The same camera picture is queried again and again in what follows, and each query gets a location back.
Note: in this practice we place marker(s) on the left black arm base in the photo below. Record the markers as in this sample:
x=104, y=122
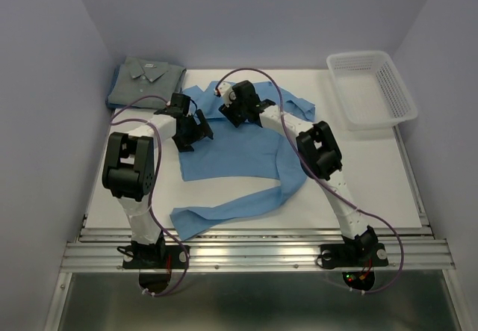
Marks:
x=169, y=257

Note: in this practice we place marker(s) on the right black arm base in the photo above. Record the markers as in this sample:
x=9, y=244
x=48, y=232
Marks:
x=333, y=256

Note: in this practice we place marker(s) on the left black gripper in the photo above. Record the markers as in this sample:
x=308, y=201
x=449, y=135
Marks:
x=199, y=131

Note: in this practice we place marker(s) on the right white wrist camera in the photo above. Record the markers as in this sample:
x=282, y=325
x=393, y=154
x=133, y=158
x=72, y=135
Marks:
x=225, y=91

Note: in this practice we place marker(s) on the white plastic basket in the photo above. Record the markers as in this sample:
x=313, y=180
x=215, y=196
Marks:
x=370, y=90

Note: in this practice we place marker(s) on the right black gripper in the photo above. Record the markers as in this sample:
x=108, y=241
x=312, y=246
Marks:
x=228, y=114

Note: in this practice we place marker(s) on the light blue long sleeve shirt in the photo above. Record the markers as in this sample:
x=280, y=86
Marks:
x=246, y=151

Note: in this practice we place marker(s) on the folded grey shirt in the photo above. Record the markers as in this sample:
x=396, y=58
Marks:
x=145, y=80

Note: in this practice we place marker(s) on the aluminium rail frame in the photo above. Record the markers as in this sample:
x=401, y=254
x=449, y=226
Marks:
x=261, y=279

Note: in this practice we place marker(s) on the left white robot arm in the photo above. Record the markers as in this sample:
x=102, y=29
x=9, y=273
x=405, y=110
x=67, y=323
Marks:
x=132, y=160

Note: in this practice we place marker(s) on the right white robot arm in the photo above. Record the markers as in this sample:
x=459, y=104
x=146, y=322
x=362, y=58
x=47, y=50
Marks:
x=314, y=145

